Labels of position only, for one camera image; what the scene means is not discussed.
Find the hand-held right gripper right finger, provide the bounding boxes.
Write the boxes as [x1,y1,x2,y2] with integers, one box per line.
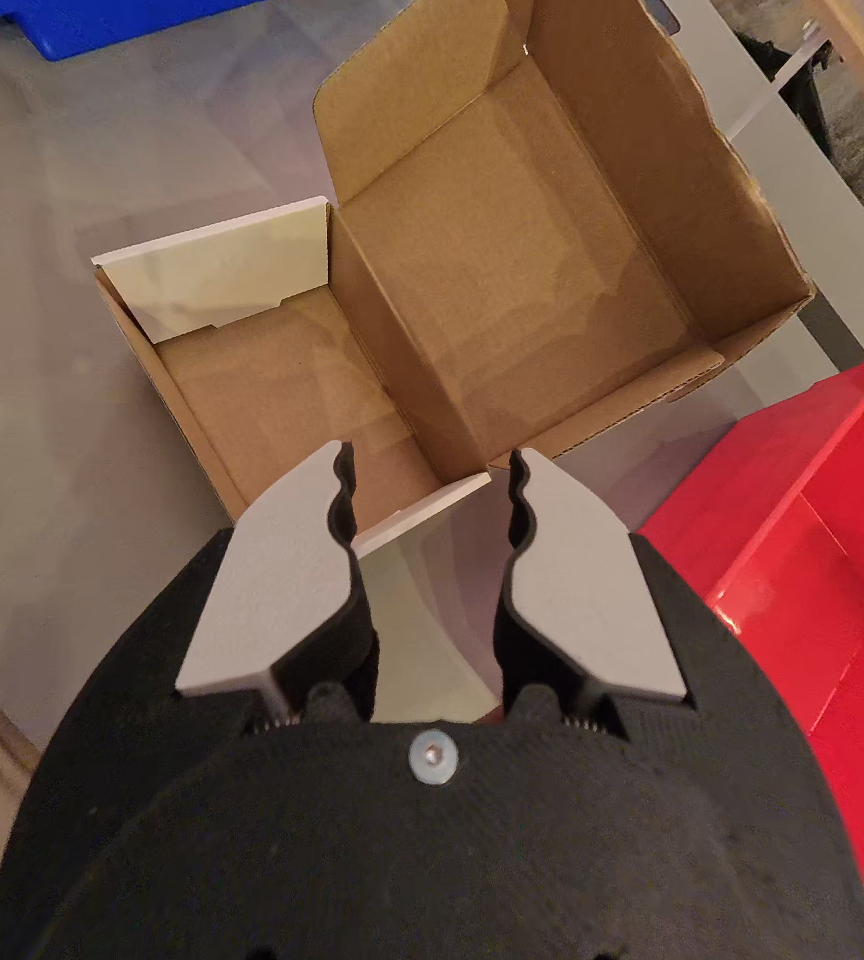
[493,447,689,720]

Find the blue plastic bin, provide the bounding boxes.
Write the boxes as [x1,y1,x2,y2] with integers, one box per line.
[0,0,204,63]

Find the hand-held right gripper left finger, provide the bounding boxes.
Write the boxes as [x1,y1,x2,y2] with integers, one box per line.
[175,440,382,720]

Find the red plastic bin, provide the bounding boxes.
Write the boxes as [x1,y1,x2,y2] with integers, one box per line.
[638,358,864,960]

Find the black chair base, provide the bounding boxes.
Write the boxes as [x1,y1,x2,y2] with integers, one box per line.
[733,13,836,160]

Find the white cardboard box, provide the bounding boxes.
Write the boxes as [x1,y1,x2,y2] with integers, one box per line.
[92,0,815,725]

